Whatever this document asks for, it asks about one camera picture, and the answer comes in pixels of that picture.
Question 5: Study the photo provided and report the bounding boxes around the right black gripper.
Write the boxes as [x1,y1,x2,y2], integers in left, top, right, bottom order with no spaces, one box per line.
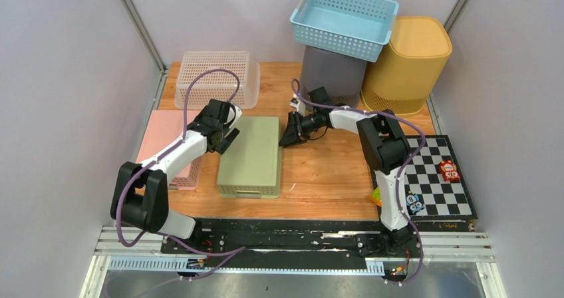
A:
[279,112,322,149]

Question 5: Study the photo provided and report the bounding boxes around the green perforated basket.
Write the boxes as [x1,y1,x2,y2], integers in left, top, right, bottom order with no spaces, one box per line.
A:
[216,116,282,199]

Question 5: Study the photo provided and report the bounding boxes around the white perforated basket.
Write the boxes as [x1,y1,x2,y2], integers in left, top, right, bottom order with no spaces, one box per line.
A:
[174,51,261,110]

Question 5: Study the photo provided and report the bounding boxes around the pink perforated basket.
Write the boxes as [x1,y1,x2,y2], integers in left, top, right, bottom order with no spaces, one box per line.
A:
[136,110,202,190]

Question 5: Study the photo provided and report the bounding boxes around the grey slatted waste bin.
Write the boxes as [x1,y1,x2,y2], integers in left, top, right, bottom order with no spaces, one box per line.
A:
[299,46,367,107]

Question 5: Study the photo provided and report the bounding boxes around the yellow slatted waste bin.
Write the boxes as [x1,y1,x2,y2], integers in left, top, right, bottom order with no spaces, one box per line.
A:
[360,16,452,117]

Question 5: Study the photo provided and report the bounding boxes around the blue perforated basket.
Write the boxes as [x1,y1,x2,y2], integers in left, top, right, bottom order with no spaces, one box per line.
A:
[290,0,399,63]

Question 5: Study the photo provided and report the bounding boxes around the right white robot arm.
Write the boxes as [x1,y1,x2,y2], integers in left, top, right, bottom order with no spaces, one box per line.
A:
[279,87,414,257]

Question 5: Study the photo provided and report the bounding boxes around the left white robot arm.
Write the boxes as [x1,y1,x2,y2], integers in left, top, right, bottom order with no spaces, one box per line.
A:
[110,99,243,253]

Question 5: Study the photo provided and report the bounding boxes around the green orange toy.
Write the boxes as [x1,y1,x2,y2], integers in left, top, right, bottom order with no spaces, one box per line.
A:
[370,186,382,207]

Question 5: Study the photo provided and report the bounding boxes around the blue white small toy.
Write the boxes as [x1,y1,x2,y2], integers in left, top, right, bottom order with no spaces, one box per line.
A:
[406,191,425,216]

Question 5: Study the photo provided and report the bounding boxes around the black white checkerboard mat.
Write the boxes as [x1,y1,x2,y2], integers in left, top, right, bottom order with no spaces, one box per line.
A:
[404,135,478,221]

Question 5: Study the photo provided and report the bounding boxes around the red round toy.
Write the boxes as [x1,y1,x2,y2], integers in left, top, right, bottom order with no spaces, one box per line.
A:
[439,160,461,182]

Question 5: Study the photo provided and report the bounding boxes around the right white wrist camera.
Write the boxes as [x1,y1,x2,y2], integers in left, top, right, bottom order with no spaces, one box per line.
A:
[290,94,306,116]

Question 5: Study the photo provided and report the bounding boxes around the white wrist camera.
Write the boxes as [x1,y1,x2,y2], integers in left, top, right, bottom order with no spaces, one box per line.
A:
[225,104,243,128]
[290,94,306,116]

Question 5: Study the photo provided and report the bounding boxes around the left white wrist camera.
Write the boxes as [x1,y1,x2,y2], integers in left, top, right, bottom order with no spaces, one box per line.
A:
[225,104,243,128]

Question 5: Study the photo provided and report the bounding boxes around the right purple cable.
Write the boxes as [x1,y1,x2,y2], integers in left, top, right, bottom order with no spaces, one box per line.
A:
[291,78,428,287]

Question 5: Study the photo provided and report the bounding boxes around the purple cable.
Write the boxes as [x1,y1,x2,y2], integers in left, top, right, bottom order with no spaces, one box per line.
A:
[291,78,428,287]
[102,69,247,295]

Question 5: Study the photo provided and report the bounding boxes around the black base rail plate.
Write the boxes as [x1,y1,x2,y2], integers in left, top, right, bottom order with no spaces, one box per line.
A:
[161,218,468,269]

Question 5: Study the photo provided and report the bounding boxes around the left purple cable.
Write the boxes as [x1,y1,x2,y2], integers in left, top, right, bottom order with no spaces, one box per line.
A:
[102,69,247,295]

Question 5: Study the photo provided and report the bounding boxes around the left corner metal post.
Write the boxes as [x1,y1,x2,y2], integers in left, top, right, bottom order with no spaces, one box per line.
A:
[120,0,168,75]

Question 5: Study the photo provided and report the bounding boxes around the corner metal post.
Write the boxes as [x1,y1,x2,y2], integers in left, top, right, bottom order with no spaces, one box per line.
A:
[443,0,470,33]
[120,0,168,75]

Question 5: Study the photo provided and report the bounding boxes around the aluminium frame rails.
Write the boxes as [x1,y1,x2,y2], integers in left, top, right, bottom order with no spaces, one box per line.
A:
[80,227,506,297]

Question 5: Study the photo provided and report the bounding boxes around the right corner metal post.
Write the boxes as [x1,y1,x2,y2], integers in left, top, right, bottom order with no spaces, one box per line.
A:
[443,0,470,33]

